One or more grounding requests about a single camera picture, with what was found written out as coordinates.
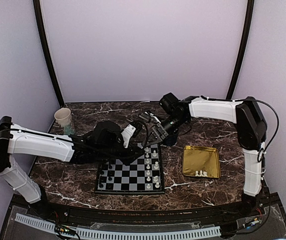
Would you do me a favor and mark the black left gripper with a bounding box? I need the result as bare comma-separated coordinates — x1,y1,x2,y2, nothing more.
96,140,145,167

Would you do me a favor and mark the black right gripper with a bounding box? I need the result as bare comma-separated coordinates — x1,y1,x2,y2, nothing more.
142,113,189,147

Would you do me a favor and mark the white chess king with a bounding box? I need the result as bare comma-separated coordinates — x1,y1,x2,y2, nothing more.
154,161,159,170

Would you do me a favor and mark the black and white chessboard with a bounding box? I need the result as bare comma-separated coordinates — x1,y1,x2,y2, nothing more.
95,143,165,195

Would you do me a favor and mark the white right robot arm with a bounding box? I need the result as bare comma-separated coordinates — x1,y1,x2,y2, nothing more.
151,92,267,197

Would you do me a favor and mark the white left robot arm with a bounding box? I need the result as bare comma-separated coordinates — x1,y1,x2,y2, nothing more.
0,116,144,218

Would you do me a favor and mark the white chess piece on tray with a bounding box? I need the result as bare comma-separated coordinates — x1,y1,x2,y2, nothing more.
195,170,208,177

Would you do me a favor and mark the dark blue enamel mug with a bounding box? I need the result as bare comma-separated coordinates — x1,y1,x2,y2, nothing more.
163,132,178,147

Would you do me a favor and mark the gold metal tray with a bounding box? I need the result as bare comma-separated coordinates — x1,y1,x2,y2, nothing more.
182,145,221,179

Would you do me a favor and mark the grey ceramic cup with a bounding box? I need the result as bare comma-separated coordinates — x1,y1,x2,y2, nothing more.
54,107,75,135

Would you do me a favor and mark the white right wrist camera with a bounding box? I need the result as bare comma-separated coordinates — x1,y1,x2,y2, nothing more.
138,111,161,124

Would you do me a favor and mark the white perforated cable duct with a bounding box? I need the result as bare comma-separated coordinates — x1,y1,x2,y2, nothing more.
14,213,222,240

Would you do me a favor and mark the black front rail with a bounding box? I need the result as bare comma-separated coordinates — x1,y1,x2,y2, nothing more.
7,193,283,227

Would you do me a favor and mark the black right frame post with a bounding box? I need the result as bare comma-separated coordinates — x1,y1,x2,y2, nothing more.
226,0,255,100

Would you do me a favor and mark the black frame post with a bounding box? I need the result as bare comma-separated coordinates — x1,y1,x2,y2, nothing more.
226,0,255,100
33,0,65,107

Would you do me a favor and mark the black left frame post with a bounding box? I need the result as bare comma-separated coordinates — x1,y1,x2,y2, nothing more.
33,0,65,107

